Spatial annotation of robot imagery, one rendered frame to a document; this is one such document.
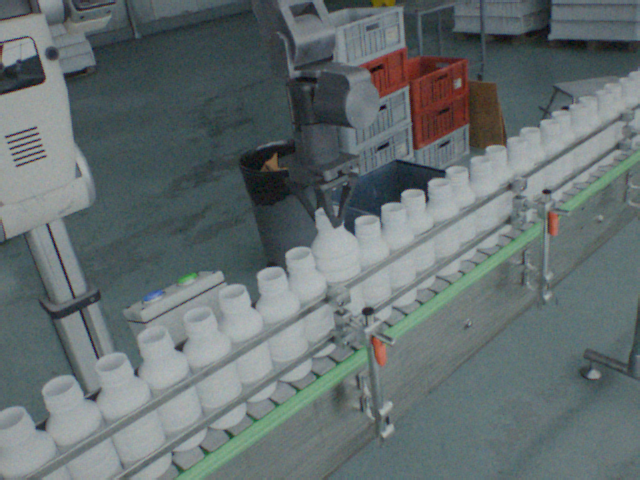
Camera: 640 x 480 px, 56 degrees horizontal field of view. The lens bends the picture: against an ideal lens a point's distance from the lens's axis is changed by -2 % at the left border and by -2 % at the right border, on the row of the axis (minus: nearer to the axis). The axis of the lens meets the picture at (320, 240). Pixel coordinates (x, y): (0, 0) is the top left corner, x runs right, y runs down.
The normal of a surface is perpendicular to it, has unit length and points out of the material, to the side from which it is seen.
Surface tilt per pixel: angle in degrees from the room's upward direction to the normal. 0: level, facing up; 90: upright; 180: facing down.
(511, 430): 0
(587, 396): 0
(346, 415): 90
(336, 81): 90
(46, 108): 90
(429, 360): 90
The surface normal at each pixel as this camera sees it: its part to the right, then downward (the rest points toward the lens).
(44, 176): 0.67, 0.26
